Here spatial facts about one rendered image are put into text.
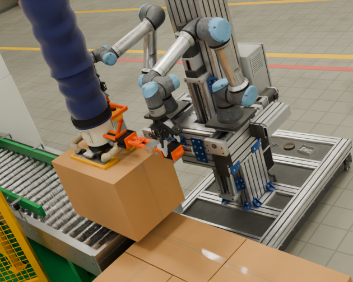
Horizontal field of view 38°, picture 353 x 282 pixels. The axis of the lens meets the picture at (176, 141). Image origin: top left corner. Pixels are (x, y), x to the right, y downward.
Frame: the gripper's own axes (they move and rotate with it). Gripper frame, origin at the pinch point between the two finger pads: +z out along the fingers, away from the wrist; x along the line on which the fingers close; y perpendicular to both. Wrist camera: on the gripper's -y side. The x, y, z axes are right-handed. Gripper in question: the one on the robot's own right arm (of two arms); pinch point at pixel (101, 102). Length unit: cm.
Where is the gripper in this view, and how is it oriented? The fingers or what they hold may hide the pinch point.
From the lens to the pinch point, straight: 328.2
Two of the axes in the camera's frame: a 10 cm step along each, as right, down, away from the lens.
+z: 2.7, 8.3, 5.0
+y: 7.0, 1.8, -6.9
